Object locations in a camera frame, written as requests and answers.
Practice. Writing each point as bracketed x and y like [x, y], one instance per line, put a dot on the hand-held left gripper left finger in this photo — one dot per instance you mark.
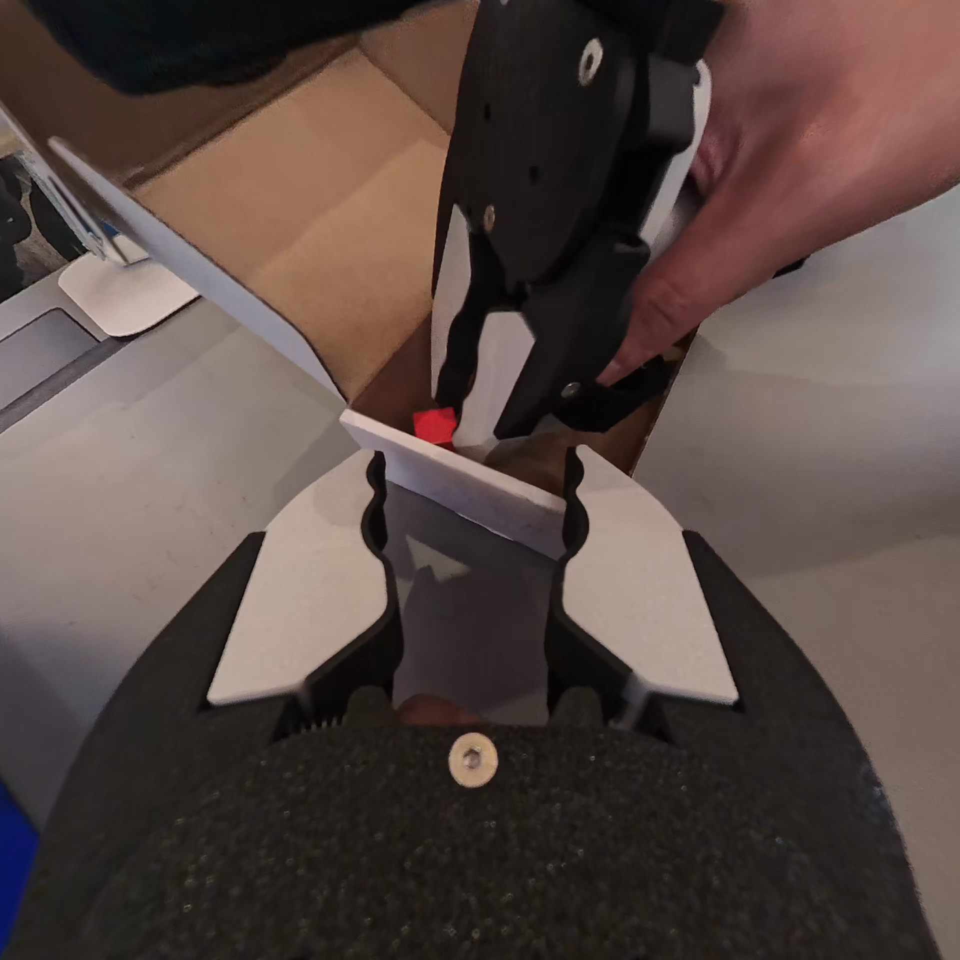
[307, 600]

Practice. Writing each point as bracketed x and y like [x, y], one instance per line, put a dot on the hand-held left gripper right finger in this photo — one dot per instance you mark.
[652, 600]

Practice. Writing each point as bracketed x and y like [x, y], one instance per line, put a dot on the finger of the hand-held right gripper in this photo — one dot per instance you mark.
[454, 300]
[499, 375]

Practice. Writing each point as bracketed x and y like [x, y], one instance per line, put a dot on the red cube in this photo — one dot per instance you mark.
[433, 427]

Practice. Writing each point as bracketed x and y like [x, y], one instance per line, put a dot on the white cardboard box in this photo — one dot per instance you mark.
[337, 225]

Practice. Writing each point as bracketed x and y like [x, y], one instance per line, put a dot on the blue plastic bin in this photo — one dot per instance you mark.
[15, 840]

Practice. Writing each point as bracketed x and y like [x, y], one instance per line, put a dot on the person's right hand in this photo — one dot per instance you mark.
[825, 112]

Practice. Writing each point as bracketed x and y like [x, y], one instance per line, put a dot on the white stand base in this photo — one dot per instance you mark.
[127, 300]

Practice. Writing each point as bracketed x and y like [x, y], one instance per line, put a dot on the person's dark clothing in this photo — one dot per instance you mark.
[225, 37]

